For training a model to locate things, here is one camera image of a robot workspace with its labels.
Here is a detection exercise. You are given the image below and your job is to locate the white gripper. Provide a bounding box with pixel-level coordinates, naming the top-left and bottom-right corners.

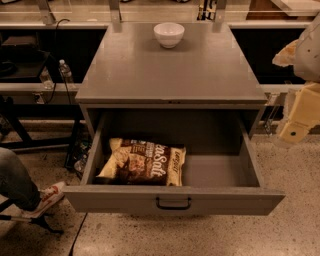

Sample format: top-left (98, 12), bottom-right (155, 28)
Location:
top-left (272, 40), bottom-right (320, 144)

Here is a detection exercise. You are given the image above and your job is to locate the brown sea salt chip bag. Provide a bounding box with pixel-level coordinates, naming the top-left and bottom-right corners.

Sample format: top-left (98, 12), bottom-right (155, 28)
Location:
top-left (98, 138), bottom-right (186, 186)

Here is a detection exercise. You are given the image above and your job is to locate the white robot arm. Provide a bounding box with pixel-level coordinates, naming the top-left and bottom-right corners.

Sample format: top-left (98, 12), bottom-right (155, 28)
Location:
top-left (272, 15), bottom-right (320, 147)

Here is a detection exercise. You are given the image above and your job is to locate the grey cabinet counter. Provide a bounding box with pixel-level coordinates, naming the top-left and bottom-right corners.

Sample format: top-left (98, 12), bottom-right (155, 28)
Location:
top-left (76, 23), bottom-right (266, 134)

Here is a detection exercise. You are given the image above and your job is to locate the open grey top drawer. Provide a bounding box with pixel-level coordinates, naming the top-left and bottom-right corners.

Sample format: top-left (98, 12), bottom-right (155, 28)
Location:
top-left (64, 109), bottom-right (285, 216)

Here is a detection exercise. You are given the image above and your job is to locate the white ceramic bowl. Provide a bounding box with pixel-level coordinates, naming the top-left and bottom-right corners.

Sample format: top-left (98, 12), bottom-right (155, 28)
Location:
top-left (153, 22), bottom-right (185, 49)

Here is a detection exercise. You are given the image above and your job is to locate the clear plastic water bottle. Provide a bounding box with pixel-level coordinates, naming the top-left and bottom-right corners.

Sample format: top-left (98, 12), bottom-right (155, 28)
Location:
top-left (59, 59), bottom-right (74, 84)

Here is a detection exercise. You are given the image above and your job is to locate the black crate with items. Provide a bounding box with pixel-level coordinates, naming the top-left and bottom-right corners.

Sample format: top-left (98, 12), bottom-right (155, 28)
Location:
top-left (64, 123), bottom-right (92, 179)

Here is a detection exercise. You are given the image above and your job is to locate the black side table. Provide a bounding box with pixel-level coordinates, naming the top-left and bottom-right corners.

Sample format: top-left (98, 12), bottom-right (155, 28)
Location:
top-left (0, 33), bottom-right (84, 151)

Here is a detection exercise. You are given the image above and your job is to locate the white and red sneaker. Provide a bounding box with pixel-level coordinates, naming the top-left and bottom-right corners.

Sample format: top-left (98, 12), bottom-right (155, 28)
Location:
top-left (22, 181), bottom-right (66, 218)

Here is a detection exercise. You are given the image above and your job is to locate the black chair base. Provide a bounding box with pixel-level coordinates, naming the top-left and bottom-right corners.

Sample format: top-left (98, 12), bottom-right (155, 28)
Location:
top-left (0, 199), bottom-right (64, 234)

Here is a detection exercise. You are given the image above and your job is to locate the person's leg in jeans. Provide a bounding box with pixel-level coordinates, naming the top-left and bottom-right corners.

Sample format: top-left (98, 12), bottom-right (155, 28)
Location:
top-left (0, 148), bottom-right (41, 211)

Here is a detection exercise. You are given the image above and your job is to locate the black drawer handle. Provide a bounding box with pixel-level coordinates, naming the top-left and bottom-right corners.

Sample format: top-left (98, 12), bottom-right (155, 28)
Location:
top-left (155, 197), bottom-right (192, 211)

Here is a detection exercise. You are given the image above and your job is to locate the black hanging cable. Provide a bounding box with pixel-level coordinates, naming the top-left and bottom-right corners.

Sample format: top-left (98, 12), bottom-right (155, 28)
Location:
top-left (36, 18), bottom-right (73, 105)

